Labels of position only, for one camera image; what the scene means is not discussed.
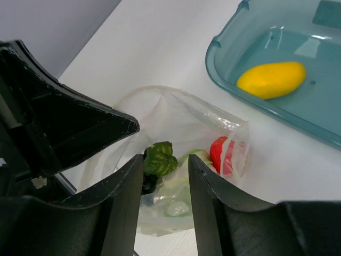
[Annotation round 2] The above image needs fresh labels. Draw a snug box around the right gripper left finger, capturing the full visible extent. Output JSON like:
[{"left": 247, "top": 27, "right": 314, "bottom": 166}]
[{"left": 1, "top": 154, "right": 143, "bottom": 255}]

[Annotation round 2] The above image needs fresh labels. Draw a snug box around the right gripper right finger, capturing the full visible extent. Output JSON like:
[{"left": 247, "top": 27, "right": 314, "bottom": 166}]
[{"left": 188, "top": 155, "right": 340, "bottom": 255}]

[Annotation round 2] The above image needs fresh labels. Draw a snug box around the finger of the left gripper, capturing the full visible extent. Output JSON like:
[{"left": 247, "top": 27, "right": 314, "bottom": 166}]
[{"left": 1, "top": 40, "right": 140, "bottom": 181}]

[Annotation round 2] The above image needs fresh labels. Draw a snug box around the red fake food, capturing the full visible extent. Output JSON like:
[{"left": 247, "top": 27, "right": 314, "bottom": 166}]
[{"left": 209, "top": 137, "right": 250, "bottom": 178}]

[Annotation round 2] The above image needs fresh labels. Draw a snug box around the dark blue fake food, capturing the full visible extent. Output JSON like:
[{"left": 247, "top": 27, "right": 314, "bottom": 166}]
[{"left": 141, "top": 141, "right": 178, "bottom": 195}]

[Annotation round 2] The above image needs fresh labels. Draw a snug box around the clear dotted zip bag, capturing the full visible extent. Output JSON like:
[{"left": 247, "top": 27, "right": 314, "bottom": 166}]
[{"left": 77, "top": 86, "right": 250, "bottom": 236}]

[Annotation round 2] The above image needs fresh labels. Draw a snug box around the yellow fake food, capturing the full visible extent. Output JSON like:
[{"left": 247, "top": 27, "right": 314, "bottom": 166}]
[{"left": 236, "top": 61, "right": 306, "bottom": 100}]

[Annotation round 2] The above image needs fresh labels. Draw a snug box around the green fake lettuce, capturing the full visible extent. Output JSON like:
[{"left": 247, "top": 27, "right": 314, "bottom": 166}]
[{"left": 154, "top": 149, "right": 215, "bottom": 217}]

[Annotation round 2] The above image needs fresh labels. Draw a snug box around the teal plastic bin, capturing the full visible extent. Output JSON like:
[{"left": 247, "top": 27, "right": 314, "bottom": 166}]
[{"left": 206, "top": 0, "right": 340, "bottom": 149}]

